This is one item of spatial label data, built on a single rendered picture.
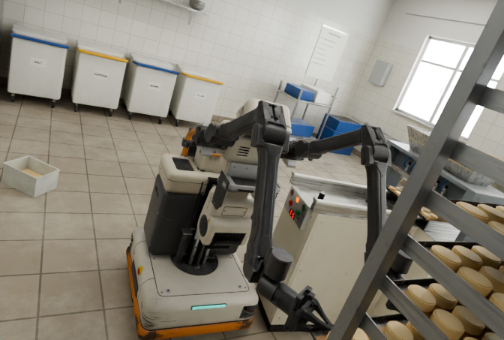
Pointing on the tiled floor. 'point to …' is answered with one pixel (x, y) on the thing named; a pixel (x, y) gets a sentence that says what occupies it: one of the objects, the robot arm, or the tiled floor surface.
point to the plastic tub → (30, 176)
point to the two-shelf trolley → (306, 110)
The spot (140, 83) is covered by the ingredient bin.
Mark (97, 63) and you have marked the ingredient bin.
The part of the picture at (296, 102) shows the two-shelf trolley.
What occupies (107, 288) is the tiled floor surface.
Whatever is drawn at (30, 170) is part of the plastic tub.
